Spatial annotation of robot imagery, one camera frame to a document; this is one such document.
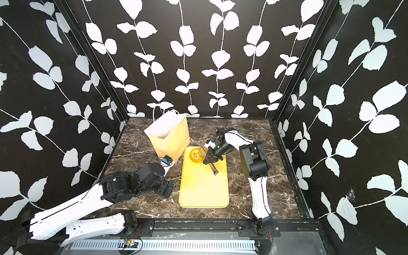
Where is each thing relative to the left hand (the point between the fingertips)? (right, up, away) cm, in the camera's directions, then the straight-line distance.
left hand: (171, 178), depth 69 cm
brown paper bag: (-3, +19, +8) cm, 20 cm away
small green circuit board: (-19, -30, +1) cm, 36 cm away
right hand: (+14, +5, +20) cm, 25 cm away
